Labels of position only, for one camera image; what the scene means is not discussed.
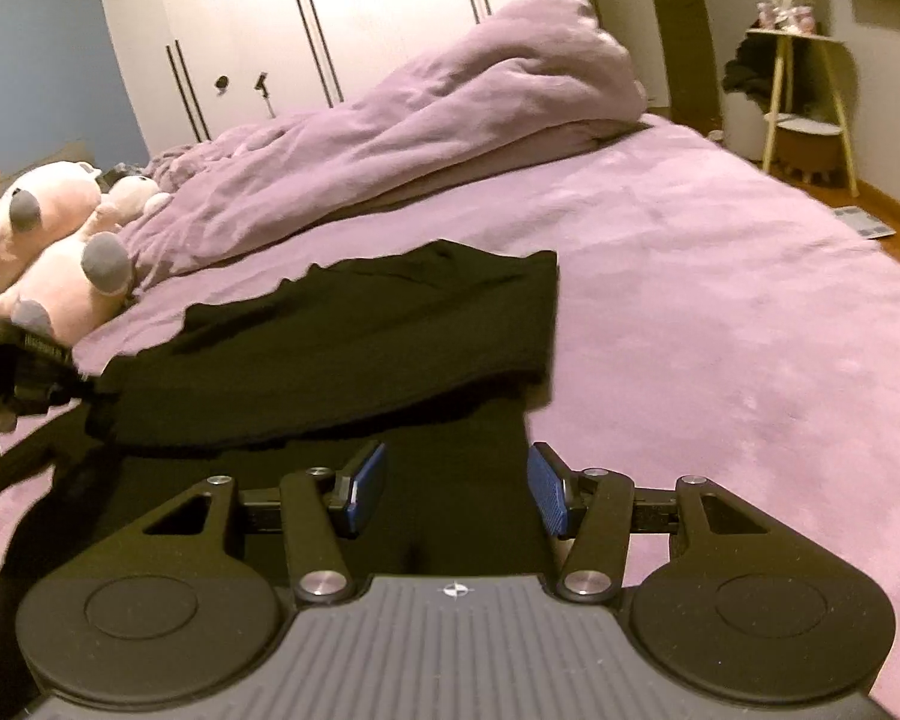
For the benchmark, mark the dark clothes on side table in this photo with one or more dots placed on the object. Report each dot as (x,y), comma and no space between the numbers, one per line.
(752,69)

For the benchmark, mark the round side table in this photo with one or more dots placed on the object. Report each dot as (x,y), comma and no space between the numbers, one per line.
(807,96)

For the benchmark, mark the scale on floor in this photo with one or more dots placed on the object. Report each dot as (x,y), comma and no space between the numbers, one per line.
(868,226)

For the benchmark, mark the small white plush toy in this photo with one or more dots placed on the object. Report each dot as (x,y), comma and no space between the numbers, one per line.
(128,200)

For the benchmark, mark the purple bed sheet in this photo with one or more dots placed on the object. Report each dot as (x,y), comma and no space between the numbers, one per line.
(709,321)

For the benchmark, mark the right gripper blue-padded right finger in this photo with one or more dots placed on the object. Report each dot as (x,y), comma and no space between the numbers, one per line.
(563,496)

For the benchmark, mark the purple crumpled duvet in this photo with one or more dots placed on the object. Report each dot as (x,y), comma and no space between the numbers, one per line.
(538,81)

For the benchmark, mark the white wardrobe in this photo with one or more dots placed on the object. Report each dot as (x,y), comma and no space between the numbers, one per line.
(193,68)

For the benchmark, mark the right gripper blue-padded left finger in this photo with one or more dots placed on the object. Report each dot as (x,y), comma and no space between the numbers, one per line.
(321,499)

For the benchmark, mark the pink plush toy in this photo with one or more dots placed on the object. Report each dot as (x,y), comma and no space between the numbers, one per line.
(56,277)

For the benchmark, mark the black garment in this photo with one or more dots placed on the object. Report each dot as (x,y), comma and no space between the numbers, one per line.
(431,353)

